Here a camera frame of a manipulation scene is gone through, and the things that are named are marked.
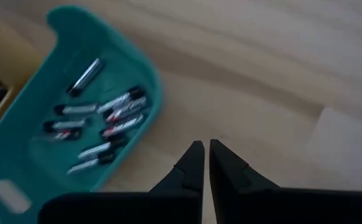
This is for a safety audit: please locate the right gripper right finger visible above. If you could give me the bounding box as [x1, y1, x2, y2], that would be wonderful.
[209, 139, 281, 224]

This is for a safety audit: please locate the yellow plastic bin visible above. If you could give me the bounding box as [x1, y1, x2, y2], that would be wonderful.
[0, 11, 57, 131]

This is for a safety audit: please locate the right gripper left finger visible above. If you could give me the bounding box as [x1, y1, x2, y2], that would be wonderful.
[149, 139, 206, 224]

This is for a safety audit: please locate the teal plastic bin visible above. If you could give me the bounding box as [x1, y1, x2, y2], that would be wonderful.
[0, 4, 165, 224]

